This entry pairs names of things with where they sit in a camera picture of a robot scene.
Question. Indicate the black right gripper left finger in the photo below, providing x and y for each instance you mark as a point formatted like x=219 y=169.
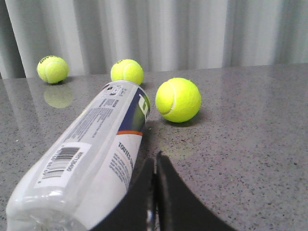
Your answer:
x=135 y=212

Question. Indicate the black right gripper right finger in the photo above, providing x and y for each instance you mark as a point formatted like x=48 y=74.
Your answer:
x=178 y=208

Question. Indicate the white tennis ball can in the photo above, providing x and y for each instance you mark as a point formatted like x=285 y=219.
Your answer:
x=87 y=171

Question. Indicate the yellow tennis ball with lettering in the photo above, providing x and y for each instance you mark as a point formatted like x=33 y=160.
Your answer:
x=178 y=100

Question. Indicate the yellow tennis ball centre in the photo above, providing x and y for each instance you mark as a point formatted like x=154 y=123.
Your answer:
x=128 y=70

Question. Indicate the yellow tennis ball right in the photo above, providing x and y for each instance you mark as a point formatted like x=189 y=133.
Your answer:
x=52 y=69

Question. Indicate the white pleated curtain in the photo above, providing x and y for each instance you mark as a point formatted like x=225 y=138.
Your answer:
x=162 y=35

